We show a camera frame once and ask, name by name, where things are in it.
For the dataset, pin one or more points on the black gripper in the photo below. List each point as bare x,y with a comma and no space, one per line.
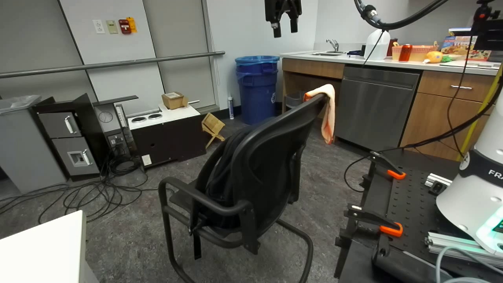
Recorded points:
277,7

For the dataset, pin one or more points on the light peach cloth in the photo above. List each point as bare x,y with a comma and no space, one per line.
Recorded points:
329,122

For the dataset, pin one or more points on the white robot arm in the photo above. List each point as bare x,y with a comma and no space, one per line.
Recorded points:
474,201

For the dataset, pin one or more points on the black office chair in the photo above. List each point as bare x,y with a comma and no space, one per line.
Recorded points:
246,183

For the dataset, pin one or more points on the sink faucet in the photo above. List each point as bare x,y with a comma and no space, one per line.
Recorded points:
334,45

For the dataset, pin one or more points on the blue recycling bin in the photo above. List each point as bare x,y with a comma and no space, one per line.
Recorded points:
257,77

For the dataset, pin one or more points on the white plastic jug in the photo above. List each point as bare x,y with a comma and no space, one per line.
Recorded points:
378,44

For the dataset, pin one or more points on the stainless dishwasher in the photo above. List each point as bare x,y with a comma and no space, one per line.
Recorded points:
374,105

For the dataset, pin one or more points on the small wooden stand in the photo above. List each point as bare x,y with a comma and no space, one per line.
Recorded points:
213,125

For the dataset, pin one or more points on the small cardboard box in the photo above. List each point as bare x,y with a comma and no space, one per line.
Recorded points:
173,100

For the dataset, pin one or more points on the red fire alarm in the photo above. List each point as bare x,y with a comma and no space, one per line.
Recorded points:
128,25

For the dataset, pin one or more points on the wooden kitchen counter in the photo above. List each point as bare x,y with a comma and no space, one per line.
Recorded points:
445,97

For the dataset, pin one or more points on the white table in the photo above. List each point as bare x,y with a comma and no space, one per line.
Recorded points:
54,251

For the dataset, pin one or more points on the orange handled clamp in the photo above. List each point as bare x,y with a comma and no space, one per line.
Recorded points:
360,235
384,166

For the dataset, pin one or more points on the black mounted camera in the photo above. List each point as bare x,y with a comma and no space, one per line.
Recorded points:
488,26

